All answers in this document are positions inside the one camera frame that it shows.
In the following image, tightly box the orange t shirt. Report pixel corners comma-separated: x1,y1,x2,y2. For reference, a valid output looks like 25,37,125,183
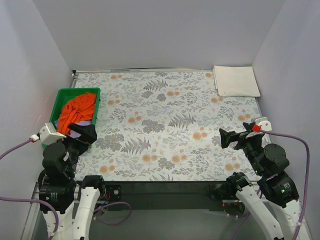
57,92,97,135

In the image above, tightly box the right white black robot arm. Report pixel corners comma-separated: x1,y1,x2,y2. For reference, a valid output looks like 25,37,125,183
215,117,307,240

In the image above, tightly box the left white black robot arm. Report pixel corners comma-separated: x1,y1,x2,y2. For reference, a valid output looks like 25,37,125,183
38,122,106,240

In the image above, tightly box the purple t shirt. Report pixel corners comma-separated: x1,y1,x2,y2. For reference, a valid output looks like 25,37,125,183
54,120,92,139

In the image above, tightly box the green plastic bin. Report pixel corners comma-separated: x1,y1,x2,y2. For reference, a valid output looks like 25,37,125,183
42,87,101,147

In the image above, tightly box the folded white t shirt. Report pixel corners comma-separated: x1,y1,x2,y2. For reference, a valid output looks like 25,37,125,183
212,65,261,98

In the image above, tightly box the floral patterned table mat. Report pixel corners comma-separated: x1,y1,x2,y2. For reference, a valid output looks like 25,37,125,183
74,71,261,181

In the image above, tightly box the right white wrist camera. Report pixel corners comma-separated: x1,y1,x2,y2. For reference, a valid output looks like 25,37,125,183
252,117,272,133

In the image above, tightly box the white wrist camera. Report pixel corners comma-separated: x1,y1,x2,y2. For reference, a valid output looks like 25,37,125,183
252,117,272,133
29,122,66,145

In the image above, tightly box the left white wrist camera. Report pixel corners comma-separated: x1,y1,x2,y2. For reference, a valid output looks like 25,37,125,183
29,122,66,145

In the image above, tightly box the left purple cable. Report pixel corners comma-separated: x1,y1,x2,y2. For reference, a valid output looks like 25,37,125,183
0,136,60,238

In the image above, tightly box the purple cable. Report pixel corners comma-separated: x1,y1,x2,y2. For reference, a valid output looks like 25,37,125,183
0,136,60,238
231,124,311,240

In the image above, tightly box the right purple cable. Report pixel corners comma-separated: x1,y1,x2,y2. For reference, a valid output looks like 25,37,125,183
231,124,311,240

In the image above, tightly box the aluminium frame rail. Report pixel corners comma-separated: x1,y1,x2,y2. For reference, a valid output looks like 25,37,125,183
21,186,42,240

